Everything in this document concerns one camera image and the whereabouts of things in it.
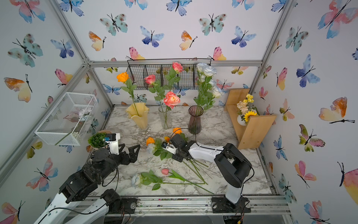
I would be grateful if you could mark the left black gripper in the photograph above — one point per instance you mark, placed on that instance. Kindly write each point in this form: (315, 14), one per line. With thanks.
(133, 157)

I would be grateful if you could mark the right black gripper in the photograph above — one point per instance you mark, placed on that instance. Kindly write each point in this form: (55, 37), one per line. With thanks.
(176, 158)

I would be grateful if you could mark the orange rose pile top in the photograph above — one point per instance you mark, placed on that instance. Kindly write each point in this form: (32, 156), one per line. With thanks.
(193, 166)

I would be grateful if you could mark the pink rose small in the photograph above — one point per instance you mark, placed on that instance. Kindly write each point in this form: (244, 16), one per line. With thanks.
(165, 171)

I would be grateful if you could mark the pink rose pile top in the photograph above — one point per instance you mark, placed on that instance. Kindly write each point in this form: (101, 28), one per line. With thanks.
(171, 100)

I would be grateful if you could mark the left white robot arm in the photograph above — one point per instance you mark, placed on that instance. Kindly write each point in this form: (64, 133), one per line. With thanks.
(100, 164)

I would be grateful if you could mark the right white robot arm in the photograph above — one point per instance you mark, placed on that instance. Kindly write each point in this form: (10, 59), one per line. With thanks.
(233, 165)

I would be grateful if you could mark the purple ribbed glass vase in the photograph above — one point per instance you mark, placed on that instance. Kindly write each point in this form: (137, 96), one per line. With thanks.
(194, 125)

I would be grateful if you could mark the green succulent in pink pot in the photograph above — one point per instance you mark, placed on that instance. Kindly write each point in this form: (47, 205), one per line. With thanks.
(98, 140)

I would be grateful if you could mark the clear ribbed glass vase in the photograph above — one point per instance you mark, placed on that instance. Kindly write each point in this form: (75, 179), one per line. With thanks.
(165, 117)

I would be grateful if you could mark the yellow wavy glass vase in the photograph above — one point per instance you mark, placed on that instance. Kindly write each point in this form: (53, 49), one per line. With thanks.
(141, 120)

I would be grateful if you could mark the wooden corner shelf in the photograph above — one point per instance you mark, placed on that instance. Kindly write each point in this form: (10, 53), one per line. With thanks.
(252, 134)

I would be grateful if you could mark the sunflower bouquet in white vase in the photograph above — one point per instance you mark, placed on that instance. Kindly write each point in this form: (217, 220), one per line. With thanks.
(246, 109)

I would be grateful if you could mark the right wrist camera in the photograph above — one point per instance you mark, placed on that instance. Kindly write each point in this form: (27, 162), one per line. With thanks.
(169, 148)

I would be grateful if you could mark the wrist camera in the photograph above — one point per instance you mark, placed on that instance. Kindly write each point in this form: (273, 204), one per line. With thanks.
(169, 148)
(112, 140)

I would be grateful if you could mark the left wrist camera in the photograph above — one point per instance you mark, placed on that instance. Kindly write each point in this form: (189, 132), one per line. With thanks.
(112, 140)

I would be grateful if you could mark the white mesh wall basket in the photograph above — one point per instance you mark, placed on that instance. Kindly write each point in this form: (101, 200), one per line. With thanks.
(69, 120)

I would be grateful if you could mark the black wire wall basket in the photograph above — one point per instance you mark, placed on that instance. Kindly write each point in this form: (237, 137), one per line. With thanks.
(138, 70)

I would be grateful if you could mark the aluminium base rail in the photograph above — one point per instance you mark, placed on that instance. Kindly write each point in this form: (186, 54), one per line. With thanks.
(204, 205)

